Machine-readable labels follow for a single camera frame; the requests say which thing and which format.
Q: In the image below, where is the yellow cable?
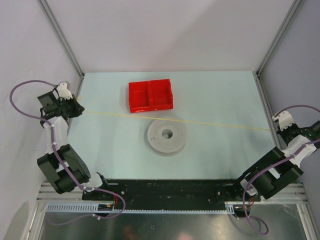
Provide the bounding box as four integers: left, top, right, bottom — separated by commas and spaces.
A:
76, 96, 279, 133

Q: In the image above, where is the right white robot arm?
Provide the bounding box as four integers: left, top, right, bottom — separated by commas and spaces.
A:
230, 121, 320, 201

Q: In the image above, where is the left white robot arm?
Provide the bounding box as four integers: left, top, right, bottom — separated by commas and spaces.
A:
37, 91, 111, 200

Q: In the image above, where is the red two-compartment bin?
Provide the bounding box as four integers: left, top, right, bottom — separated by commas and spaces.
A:
128, 78, 174, 113

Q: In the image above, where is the white plastic spool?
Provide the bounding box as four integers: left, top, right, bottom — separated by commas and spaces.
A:
146, 119, 188, 155

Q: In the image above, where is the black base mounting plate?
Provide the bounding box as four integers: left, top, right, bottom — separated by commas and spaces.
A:
81, 179, 261, 211

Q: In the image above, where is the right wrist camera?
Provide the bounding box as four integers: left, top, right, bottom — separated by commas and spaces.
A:
272, 110, 296, 131

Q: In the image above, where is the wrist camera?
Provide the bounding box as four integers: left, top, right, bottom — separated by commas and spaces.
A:
272, 110, 296, 131
54, 82, 73, 100

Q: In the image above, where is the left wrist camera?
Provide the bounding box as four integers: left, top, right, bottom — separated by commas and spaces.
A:
54, 82, 73, 100

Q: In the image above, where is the grey slotted cable duct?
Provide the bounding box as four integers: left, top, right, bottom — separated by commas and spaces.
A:
46, 202, 243, 215

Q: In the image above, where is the left aluminium frame post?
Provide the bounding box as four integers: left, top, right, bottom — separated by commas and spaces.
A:
36, 0, 86, 78

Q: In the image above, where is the aluminium frame post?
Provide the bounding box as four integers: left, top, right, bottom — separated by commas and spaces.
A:
36, 0, 86, 78
255, 0, 304, 76

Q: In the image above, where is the right aluminium frame post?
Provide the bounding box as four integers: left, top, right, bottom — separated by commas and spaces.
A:
255, 0, 304, 76

